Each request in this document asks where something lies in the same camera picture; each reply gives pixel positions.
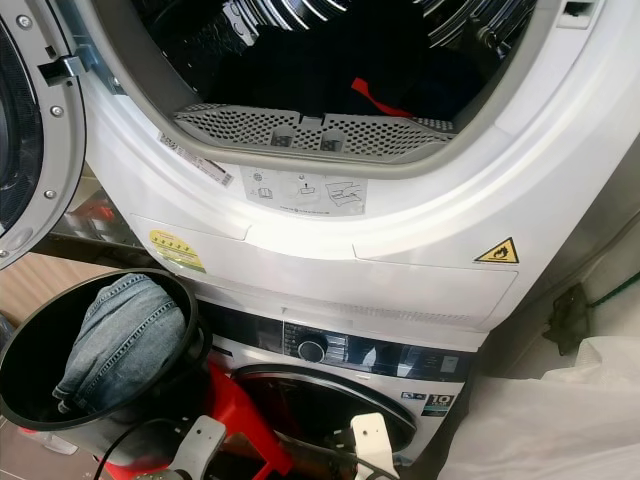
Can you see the blue denim jeans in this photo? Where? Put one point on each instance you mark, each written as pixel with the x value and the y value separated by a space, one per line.
pixel 120 335

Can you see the white washing machine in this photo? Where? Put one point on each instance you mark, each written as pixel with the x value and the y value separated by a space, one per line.
pixel 260 355

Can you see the round glass dryer door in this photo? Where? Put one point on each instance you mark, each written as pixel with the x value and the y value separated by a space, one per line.
pixel 60 150

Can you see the black plastic bucket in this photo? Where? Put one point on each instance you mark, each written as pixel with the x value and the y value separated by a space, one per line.
pixel 30 350

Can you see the yellow green energy sticker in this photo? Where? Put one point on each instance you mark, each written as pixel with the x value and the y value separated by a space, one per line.
pixel 177 250

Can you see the white barcode label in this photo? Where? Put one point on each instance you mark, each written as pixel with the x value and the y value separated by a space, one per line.
pixel 195 158

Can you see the red plastic stool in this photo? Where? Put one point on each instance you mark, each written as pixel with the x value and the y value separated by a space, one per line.
pixel 240 410

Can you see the grey pictogram instruction sticker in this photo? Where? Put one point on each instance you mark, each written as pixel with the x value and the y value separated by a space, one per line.
pixel 305 190

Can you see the round washer control knob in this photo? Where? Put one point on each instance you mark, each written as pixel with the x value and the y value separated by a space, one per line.
pixel 311 350

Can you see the grey perforated lint filter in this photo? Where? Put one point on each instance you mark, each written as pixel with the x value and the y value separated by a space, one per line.
pixel 370 135

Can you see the red cloth strip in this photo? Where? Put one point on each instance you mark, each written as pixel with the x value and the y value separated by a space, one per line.
pixel 370 95

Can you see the white tumble dryer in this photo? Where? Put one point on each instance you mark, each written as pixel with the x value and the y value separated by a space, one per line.
pixel 410 230

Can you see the yellow triangle warning sticker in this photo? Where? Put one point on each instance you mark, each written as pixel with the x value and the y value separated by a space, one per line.
pixel 499 252

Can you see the white plastic sheet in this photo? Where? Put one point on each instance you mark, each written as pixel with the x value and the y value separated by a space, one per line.
pixel 540 410

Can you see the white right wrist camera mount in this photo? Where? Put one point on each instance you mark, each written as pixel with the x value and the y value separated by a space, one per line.
pixel 372 440

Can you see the black wall valve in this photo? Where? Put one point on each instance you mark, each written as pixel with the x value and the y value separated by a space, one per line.
pixel 567 318

